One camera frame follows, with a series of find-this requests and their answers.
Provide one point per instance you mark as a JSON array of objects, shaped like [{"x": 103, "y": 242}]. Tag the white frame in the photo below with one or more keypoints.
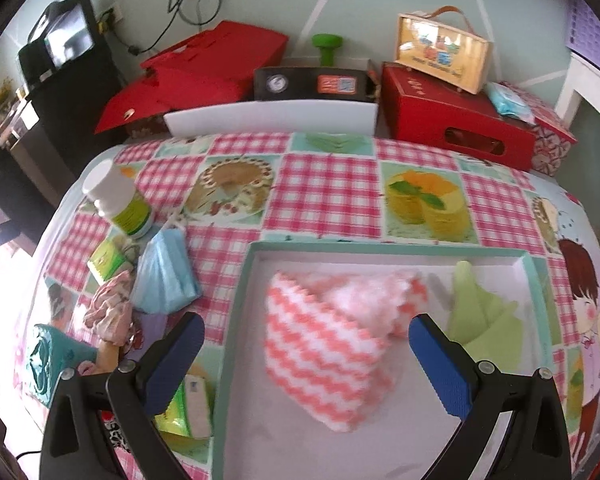
[{"x": 580, "y": 80}]

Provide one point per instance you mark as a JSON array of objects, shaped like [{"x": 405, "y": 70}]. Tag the green folded cloth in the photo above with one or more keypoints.
[{"x": 485, "y": 320}]

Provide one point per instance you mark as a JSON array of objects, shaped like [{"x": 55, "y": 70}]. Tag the peach soft toy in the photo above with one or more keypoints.
[{"x": 107, "y": 355}]

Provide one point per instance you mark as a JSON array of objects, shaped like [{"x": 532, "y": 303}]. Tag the pink white zigzag cloth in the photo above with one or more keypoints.
[{"x": 320, "y": 350}]

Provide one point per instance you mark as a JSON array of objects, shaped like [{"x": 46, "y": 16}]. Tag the red white patterned box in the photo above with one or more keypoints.
[{"x": 550, "y": 140}]

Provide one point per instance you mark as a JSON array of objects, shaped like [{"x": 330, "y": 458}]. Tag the black cabinet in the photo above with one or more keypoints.
[{"x": 85, "y": 110}]

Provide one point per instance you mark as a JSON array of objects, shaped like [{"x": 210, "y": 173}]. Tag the light blue packet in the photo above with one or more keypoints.
[{"x": 510, "y": 102}]

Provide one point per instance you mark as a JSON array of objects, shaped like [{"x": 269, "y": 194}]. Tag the purple perforated panel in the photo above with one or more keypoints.
[{"x": 592, "y": 30}]

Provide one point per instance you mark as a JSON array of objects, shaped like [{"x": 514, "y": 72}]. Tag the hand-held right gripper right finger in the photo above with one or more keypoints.
[{"x": 437, "y": 366}]

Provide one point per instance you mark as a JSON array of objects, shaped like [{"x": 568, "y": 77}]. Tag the light blue tissue pack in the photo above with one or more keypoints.
[{"x": 165, "y": 275}]

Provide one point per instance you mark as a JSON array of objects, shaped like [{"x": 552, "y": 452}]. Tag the green dumbbell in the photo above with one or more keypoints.
[{"x": 326, "y": 47}]

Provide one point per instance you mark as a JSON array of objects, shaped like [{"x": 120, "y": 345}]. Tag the red box with window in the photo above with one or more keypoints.
[{"x": 430, "y": 110}]

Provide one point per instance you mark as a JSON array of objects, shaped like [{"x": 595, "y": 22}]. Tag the leopard print cloth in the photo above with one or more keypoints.
[{"x": 115, "y": 432}]

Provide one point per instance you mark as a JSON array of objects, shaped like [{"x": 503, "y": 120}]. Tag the small green packet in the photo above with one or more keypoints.
[{"x": 105, "y": 260}]

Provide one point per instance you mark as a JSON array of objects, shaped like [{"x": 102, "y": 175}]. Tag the black box with gauge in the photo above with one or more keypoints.
[{"x": 310, "y": 82}]

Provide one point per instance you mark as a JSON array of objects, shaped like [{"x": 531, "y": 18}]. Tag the green tissue packet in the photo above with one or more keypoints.
[{"x": 196, "y": 410}]

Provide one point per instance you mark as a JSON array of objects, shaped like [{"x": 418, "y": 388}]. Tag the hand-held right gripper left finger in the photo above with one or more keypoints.
[{"x": 176, "y": 364}]

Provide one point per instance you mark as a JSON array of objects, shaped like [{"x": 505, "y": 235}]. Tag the white bottle green label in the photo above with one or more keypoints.
[{"x": 115, "y": 195}]

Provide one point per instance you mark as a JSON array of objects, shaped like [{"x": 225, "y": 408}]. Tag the printed checkered tablecloth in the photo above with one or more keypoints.
[{"x": 330, "y": 185}]

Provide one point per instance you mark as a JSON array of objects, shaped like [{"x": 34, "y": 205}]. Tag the pink floral scrunchie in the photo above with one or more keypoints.
[{"x": 110, "y": 310}]

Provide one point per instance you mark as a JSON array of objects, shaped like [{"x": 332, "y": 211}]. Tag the teal rimmed white tray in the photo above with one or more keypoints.
[{"x": 257, "y": 435}]

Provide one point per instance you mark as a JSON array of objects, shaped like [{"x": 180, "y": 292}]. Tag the white board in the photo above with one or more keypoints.
[{"x": 270, "y": 117}]

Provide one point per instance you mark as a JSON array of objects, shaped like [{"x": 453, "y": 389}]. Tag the black monitor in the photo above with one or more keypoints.
[{"x": 60, "y": 35}]

